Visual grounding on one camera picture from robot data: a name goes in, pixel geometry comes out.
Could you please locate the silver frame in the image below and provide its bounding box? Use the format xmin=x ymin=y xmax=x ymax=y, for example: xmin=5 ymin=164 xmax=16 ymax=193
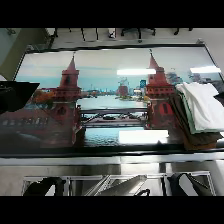
xmin=0 ymin=155 xmax=224 ymax=197

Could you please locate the white T-shirt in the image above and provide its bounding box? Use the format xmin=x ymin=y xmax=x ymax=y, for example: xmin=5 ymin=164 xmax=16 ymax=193
xmin=175 ymin=81 xmax=224 ymax=133

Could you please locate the pale green garment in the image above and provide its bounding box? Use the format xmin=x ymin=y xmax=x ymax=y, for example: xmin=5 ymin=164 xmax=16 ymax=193
xmin=179 ymin=92 xmax=202 ymax=135

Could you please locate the black garment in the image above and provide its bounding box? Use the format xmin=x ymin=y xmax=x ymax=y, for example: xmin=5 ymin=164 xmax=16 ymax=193
xmin=0 ymin=80 xmax=41 ymax=115

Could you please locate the black cable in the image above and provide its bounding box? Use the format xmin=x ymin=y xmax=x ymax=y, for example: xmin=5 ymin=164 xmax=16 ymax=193
xmin=134 ymin=188 xmax=151 ymax=197

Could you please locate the black office chair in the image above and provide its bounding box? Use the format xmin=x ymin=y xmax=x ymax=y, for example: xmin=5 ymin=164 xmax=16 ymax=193
xmin=120 ymin=27 xmax=157 ymax=40

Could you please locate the brown garment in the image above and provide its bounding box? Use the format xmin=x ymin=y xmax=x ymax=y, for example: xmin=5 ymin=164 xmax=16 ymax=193
xmin=169 ymin=94 xmax=224 ymax=152

